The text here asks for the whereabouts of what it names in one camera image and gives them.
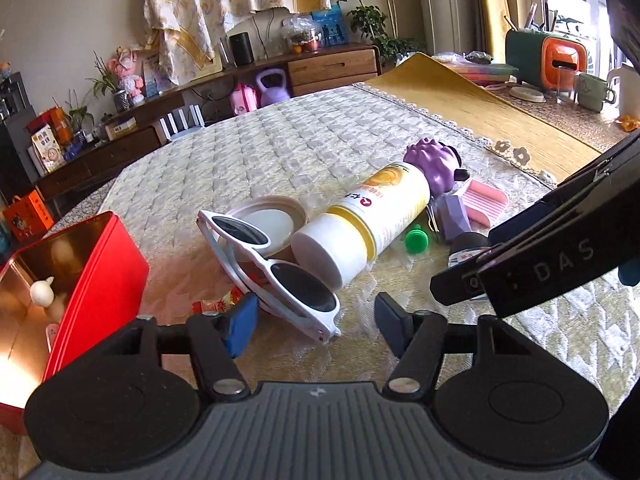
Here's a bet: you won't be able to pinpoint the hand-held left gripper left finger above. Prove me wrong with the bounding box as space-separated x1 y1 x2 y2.
107 292 261 404

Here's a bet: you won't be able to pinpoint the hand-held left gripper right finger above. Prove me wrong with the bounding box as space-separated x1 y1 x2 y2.
374 292 531 402

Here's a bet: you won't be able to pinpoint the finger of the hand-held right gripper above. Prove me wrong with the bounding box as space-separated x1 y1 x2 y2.
430 245 504 306
487 202 556 247

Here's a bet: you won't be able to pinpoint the black bottle with white label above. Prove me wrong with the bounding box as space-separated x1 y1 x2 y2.
447 233 494 302

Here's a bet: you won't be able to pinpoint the red and white snack packet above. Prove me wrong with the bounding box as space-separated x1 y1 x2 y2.
192 290 251 317

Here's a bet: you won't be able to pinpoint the small green plastic cap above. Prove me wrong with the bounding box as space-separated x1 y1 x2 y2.
403 224 431 254

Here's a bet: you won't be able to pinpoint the purple faceted block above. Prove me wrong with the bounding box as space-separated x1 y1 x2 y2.
430 194 471 244

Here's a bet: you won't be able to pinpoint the white sunglasses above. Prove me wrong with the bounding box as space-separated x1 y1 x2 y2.
196 209 343 344

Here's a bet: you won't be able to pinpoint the yellow and white bottle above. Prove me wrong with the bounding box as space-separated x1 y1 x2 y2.
291 161 431 291

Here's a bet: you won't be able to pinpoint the purple spiky toy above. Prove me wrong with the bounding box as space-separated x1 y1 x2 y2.
403 138 471 196

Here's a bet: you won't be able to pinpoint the round beige lid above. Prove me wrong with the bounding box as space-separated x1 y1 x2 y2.
224 195 307 262

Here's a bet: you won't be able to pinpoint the red tin box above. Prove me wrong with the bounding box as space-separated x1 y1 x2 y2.
0 211 151 436

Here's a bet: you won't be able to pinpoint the white round coaster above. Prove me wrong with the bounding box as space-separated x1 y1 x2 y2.
508 85 546 104

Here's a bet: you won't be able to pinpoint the clear drinking glass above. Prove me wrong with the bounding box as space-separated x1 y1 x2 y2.
552 65 576 106

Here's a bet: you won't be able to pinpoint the green mug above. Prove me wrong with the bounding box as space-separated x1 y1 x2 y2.
574 72 619 114

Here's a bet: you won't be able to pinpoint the stack of colourful books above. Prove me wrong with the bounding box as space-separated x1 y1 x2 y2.
432 51 519 86

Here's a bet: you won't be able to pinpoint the white jug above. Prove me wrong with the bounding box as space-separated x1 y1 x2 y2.
607 62 640 121

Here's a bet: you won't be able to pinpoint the green and orange tissue box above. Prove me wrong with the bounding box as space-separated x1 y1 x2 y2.
504 27 591 91

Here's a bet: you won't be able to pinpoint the white garlic bulb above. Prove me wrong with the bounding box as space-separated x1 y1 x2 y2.
30 277 54 309

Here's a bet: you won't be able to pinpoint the white router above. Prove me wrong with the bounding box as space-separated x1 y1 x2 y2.
154 104 205 141

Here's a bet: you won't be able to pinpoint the pink toy backpack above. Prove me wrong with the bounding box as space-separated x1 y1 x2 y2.
228 83 260 114

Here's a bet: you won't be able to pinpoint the small cardboard box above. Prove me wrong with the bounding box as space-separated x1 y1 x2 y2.
104 116 137 140

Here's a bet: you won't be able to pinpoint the purple kettlebell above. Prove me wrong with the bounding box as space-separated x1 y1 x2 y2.
254 68 290 108

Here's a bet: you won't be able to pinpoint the orange gift box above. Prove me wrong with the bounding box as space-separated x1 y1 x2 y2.
2 189 55 242

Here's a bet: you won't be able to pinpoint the wooden cabinet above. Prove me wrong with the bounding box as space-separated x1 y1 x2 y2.
34 42 384 217

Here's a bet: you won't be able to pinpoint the large green houseplant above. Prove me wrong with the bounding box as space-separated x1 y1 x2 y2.
327 0 427 63

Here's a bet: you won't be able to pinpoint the colourful snack boxes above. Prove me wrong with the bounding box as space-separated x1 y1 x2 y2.
27 107 74 174

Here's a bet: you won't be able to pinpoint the small potted plant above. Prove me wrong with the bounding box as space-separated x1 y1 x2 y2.
87 52 132 114

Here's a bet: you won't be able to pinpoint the blue picture card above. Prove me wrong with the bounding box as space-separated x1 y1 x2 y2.
310 7 350 47

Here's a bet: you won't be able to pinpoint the black speaker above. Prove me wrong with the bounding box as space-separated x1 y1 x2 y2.
228 32 255 68

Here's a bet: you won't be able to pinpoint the pink doll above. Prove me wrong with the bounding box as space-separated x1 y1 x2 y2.
107 47 146 101

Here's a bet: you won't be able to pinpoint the clear plastic bag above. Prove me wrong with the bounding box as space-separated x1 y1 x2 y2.
279 14 321 54

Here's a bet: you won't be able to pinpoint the yellow patterned hanging cloth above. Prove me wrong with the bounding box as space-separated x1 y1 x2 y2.
143 0 332 74

